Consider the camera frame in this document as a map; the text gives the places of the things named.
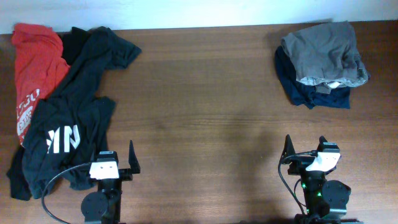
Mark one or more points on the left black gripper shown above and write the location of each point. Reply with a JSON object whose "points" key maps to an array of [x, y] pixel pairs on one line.
{"points": [[126, 175]]}

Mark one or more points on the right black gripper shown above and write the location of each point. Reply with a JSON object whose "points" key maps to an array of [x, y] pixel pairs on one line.
{"points": [[300, 163]]}

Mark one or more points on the dark green Nike t-shirt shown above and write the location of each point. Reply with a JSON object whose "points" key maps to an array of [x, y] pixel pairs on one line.
{"points": [[70, 126]]}

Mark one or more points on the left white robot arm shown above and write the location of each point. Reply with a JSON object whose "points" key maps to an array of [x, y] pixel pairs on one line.
{"points": [[104, 205]]}

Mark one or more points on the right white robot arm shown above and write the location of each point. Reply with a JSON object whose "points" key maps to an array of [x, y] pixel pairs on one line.
{"points": [[304, 175]]}

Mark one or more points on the folded navy blue t-shirt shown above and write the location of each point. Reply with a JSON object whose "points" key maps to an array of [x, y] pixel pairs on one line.
{"points": [[300, 94]]}

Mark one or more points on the folded grey t-shirt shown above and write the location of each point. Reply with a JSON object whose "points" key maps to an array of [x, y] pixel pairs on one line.
{"points": [[326, 55]]}

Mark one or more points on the black t-shirt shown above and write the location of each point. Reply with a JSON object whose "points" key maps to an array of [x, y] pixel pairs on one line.
{"points": [[73, 42]]}

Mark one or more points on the red printed t-shirt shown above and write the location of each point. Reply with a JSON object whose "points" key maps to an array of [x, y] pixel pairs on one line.
{"points": [[34, 68]]}

